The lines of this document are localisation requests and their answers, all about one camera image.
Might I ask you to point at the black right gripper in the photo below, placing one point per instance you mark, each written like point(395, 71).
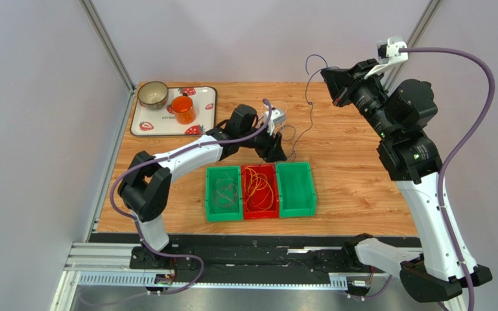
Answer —
point(343, 85)

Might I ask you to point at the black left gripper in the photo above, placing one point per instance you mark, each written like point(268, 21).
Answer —
point(272, 151)

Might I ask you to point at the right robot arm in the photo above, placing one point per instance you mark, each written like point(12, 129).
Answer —
point(445, 266)

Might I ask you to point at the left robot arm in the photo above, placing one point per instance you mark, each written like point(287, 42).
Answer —
point(141, 193)

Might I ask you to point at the red plastic bin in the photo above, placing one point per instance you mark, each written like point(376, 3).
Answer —
point(260, 192)

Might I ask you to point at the right green plastic bin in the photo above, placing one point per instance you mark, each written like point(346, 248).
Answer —
point(297, 196)

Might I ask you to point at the green plastic bin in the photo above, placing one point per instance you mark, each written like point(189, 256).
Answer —
point(223, 194)
point(297, 196)

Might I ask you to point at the left green plastic bin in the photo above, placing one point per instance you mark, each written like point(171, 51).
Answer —
point(223, 194)

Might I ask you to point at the orange glass cup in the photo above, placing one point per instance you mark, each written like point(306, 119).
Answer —
point(183, 109)

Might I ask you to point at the white strawberry tray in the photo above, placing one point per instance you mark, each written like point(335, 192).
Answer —
point(162, 122)

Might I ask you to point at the ceramic bowl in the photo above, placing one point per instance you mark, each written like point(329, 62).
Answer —
point(153, 95)

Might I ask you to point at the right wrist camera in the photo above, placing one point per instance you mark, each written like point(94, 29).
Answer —
point(389, 55)

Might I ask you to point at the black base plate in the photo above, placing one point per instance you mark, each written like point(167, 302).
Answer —
point(189, 252)

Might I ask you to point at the aluminium frame rail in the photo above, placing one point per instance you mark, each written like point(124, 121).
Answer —
point(97, 276)

